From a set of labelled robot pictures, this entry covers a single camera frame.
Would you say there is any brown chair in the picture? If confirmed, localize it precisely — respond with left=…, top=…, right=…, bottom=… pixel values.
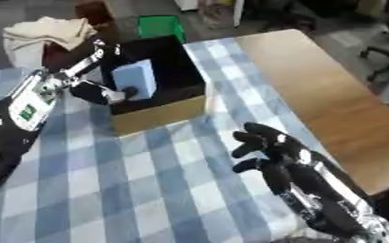
left=40, top=40, right=102, bottom=74

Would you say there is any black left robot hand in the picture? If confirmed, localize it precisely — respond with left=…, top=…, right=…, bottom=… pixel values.
left=58, top=38, right=143, bottom=106

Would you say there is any beige cloth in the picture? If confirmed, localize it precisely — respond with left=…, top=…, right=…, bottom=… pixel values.
left=2, top=15, right=101, bottom=69

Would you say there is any green bin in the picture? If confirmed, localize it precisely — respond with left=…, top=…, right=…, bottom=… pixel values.
left=135, top=14, right=188, bottom=44

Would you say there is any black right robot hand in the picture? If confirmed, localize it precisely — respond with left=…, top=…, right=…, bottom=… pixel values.
left=229, top=121, right=331, bottom=196

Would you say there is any cardboard box with black inside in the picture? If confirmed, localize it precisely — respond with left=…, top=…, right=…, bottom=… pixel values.
left=93, top=34, right=208, bottom=138

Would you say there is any light blue block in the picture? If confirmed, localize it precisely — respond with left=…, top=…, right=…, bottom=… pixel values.
left=109, top=58, right=160, bottom=102

